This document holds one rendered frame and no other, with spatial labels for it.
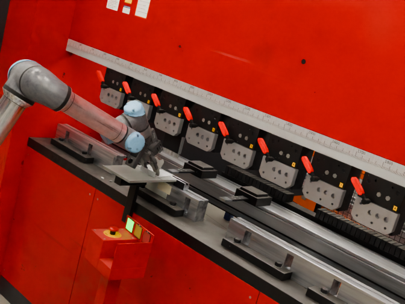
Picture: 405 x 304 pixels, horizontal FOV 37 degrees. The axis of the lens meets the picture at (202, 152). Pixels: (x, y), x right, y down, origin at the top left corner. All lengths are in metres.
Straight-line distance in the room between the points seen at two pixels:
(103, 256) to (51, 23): 1.26
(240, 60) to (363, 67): 0.52
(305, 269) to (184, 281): 0.49
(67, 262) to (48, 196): 0.34
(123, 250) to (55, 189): 0.81
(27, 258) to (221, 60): 1.49
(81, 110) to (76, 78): 1.20
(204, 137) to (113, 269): 0.63
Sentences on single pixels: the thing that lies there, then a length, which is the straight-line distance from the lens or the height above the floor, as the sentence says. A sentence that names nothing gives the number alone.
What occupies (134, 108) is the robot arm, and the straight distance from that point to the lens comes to 2.34.
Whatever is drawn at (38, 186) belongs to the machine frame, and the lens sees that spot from 3.15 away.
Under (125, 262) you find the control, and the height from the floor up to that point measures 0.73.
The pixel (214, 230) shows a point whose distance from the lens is 2.49.
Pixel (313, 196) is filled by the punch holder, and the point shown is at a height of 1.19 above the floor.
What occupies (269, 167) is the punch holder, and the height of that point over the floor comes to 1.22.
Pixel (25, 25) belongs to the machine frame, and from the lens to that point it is 3.15.
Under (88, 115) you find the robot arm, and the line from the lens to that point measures 2.11.
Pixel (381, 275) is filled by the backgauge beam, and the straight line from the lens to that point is 2.36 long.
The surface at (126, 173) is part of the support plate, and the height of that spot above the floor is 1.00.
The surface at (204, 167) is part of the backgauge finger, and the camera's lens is 2.77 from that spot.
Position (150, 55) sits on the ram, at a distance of 2.71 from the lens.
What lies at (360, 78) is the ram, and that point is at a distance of 2.08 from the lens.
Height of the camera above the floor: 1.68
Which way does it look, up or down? 12 degrees down
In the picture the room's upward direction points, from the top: 15 degrees clockwise
